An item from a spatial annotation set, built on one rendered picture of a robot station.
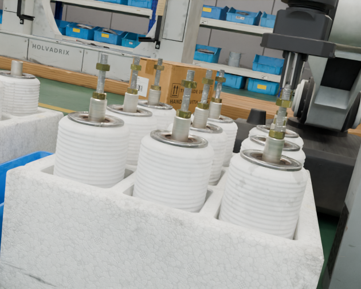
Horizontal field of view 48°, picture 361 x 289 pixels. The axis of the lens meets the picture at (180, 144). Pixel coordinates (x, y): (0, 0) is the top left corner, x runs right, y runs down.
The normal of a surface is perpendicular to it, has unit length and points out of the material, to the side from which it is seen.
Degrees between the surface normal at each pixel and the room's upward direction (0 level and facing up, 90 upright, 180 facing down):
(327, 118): 135
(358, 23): 114
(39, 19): 90
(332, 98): 59
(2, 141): 90
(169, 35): 90
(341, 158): 46
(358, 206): 90
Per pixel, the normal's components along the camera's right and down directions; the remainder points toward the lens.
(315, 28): -0.47, 0.13
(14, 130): 0.96, 0.22
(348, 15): -0.33, 0.41
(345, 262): -0.26, 0.18
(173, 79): 0.74, 0.28
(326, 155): -0.09, -0.54
